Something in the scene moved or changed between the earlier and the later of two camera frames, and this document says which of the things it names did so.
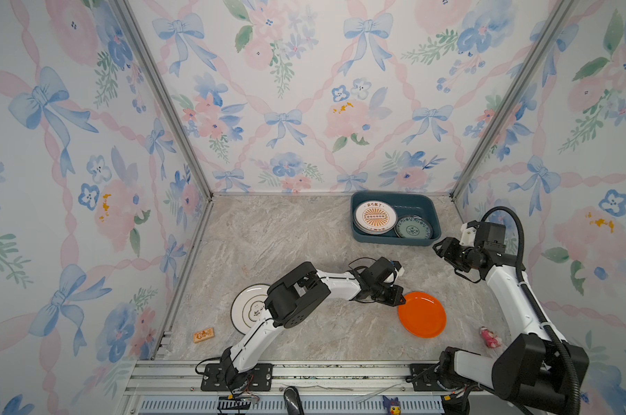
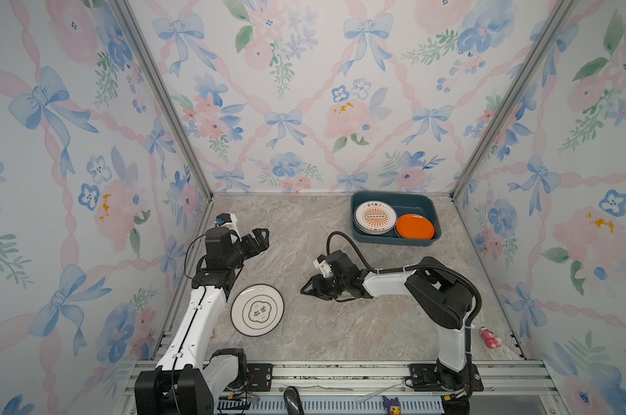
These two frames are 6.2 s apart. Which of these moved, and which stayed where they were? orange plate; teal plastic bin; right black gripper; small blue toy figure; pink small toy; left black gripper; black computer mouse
Moved: left black gripper; right black gripper; orange plate
Stayed: small blue toy figure; black computer mouse; pink small toy; teal plastic bin
